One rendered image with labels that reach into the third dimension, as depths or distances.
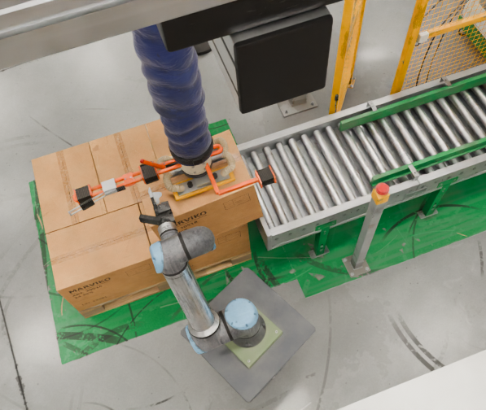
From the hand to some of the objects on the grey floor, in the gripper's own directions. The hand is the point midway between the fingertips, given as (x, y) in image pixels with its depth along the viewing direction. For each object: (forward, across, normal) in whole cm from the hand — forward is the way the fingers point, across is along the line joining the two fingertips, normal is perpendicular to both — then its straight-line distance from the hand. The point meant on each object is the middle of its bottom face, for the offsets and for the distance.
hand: (151, 195), depth 266 cm
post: (-36, -113, -113) cm, 164 cm away
